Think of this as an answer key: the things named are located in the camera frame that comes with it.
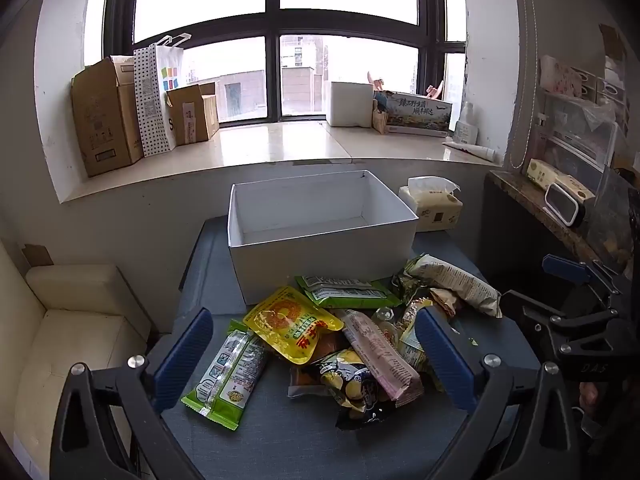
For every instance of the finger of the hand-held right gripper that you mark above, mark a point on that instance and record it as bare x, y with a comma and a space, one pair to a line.
565, 267
545, 327

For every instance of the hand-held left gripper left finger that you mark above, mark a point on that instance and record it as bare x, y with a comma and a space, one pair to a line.
185, 355

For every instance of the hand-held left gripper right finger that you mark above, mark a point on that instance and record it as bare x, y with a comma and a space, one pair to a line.
445, 355

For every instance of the green and white snack packet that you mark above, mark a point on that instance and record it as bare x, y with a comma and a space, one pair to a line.
230, 375

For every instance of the round cracker packet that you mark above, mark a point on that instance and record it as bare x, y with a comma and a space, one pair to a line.
410, 320
442, 300

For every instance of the long pink snack packet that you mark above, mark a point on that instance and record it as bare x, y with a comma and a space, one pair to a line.
380, 355

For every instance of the clear jelly cup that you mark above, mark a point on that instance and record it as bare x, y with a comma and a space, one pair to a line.
384, 315

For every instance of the long beige snack packet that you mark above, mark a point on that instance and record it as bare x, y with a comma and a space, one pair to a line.
450, 280

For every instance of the dark green snack packet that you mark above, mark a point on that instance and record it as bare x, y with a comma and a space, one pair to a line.
405, 282

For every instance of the black and yellow snack packet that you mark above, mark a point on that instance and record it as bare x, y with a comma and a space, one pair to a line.
350, 385

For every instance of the orange cake packet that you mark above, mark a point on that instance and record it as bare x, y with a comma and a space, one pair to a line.
327, 345

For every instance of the white storage box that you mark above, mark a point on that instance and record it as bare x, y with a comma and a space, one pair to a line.
320, 260

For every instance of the white digital timer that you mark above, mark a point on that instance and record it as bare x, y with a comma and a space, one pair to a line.
565, 207

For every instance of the clear plastic container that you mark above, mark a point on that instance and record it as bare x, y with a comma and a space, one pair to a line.
612, 215

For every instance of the marble top side table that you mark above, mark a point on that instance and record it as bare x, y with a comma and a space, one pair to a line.
520, 195

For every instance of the yellow tissue pack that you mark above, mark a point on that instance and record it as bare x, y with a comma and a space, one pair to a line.
545, 172

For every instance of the cream sofa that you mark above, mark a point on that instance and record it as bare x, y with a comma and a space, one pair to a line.
65, 340

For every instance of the blue tablecloth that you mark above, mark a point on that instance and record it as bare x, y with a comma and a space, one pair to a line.
280, 440

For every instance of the clear plastic drawer unit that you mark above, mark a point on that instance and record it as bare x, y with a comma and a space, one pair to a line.
575, 135

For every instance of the yellow tissue box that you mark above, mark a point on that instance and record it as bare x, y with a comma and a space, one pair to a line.
435, 210

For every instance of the white tube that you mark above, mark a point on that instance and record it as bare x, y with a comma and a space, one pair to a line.
475, 150

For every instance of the white plastic bottle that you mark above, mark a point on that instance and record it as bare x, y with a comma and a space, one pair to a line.
465, 127

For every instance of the cardboard scrap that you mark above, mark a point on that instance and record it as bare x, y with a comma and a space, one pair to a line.
37, 255

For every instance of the pink printed pack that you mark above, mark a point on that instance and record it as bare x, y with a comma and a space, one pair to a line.
560, 75

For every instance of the long printed carton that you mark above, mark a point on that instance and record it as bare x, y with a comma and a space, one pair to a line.
417, 112

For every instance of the pink toy figure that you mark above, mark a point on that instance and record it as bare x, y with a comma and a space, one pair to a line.
376, 81
435, 91

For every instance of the small wooden box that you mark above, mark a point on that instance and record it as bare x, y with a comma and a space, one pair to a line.
379, 120

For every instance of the small cardboard box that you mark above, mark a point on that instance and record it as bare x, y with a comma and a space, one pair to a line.
187, 115

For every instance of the dotted paper bag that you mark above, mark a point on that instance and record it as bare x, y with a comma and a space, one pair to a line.
150, 110

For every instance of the large cardboard box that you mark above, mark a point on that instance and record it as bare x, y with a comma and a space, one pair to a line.
100, 115

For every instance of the white foam box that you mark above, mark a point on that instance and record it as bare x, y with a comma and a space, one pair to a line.
347, 105

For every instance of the white bag with coloured squares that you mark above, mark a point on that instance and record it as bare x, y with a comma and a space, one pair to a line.
170, 75

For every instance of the white wall organizer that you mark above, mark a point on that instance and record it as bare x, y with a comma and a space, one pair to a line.
607, 92

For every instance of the black window frame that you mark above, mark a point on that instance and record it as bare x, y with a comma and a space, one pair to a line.
272, 20

